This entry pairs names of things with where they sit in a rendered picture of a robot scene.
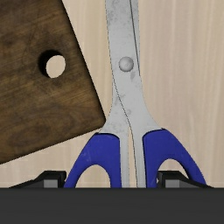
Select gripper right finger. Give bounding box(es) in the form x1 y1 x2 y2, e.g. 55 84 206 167
157 170 214 189

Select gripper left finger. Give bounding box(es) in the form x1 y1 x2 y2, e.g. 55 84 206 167
10 170 67 189

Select blue-handled scissors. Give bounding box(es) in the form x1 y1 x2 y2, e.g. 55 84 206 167
63 0 207 189

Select brown wooden cutting board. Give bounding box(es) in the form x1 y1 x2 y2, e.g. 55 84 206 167
0 0 107 165

